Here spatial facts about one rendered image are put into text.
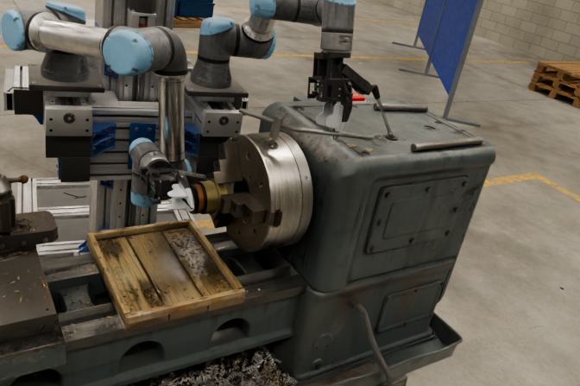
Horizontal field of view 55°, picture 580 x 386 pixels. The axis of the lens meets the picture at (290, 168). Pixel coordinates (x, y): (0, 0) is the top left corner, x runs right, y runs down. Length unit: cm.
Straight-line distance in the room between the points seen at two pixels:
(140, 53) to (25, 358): 75
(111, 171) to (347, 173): 99
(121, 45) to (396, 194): 81
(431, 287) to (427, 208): 34
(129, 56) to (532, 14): 1186
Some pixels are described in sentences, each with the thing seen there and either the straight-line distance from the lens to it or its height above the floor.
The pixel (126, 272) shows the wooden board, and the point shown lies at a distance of 148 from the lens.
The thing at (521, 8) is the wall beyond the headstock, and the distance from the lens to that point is 1315.
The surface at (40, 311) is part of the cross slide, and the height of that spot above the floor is 97.
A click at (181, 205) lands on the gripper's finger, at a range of 142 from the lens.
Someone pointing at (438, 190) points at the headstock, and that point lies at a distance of 163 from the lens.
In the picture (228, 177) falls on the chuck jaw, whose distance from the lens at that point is 144.
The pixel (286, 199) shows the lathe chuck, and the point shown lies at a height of 114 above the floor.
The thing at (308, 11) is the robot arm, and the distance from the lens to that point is 139.
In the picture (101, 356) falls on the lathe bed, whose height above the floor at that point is 78.
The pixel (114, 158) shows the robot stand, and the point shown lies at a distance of 204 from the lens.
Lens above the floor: 177
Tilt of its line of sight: 24 degrees down
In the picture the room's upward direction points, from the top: 11 degrees clockwise
